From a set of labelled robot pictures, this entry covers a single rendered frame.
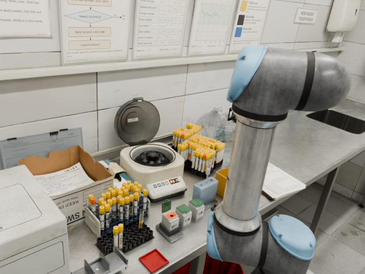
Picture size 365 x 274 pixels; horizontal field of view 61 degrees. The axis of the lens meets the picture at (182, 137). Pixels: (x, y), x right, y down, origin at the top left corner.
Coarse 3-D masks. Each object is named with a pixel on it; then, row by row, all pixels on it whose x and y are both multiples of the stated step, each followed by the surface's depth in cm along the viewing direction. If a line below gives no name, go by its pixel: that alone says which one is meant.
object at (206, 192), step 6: (204, 180) 124; (210, 180) 124; (216, 180) 125; (198, 186) 119; (204, 186) 120; (210, 186) 122; (216, 186) 125; (198, 192) 120; (204, 192) 120; (210, 192) 124; (192, 198) 123; (198, 198) 121; (204, 198) 122; (210, 198) 125; (204, 204) 124; (210, 204) 125
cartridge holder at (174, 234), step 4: (160, 224) 108; (156, 228) 110; (160, 228) 109; (164, 228) 107; (176, 228) 107; (160, 232) 109; (164, 232) 107; (168, 232) 105; (172, 232) 106; (176, 232) 107; (180, 232) 108; (168, 236) 106; (172, 236) 106; (176, 236) 106; (180, 236) 107; (168, 240) 106; (172, 240) 105
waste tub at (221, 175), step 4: (228, 168) 135; (216, 172) 131; (220, 172) 133; (224, 172) 135; (216, 176) 131; (220, 176) 130; (224, 176) 136; (220, 180) 130; (224, 180) 128; (220, 184) 131; (224, 184) 128; (220, 188) 131; (224, 188) 129; (216, 192) 134; (220, 192) 132; (220, 196) 132
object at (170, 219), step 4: (168, 212) 108; (172, 212) 108; (164, 216) 106; (168, 216) 105; (172, 216) 107; (176, 216) 106; (164, 220) 106; (168, 220) 104; (172, 220) 105; (176, 220) 105; (164, 224) 107; (168, 224) 105; (172, 224) 105; (176, 224) 106; (168, 228) 105; (172, 228) 106
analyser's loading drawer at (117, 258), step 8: (104, 256) 92; (112, 256) 92; (120, 256) 92; (88, 264) 85; (96, 264) 89; (104, 264) 88; (112, 264) 90; (120, 264) 90; (72, 272) 86; (80, 272) 86; (88, 272) 86; (96, 272) 87; (104, 272) 86; (112, 272) 87
